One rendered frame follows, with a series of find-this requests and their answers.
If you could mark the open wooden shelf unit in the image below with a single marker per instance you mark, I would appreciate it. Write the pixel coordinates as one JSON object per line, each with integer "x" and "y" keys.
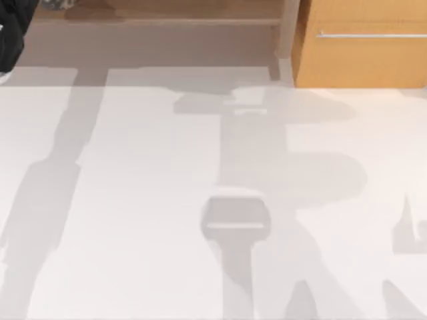
{"x": 160, "y": 40}

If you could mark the wooden cupboard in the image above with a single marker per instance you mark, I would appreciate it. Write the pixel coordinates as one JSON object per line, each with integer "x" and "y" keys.
{"x": 302, "y": 50}

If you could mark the wooden drawer front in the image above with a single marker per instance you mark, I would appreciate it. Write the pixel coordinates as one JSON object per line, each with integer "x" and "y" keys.
{"x": 367, "y": 63}

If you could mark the small grey object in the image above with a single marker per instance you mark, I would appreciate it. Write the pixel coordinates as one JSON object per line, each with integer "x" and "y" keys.
{"x": 58, "y": 3}

